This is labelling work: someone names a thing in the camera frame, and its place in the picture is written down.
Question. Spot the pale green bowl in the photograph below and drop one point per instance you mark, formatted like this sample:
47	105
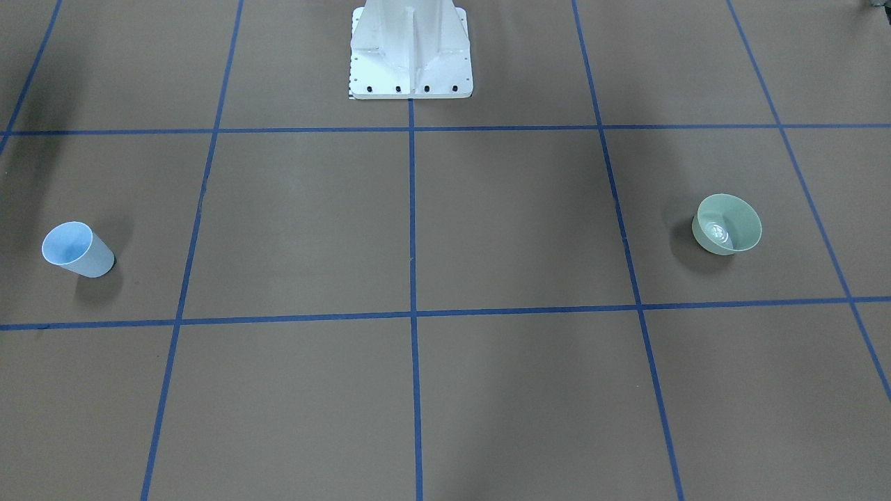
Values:
726	225

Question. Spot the light blue plastic cup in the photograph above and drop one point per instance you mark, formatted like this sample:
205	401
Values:
74	246

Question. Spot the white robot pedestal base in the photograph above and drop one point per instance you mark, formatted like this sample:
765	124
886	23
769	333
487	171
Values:
410	50

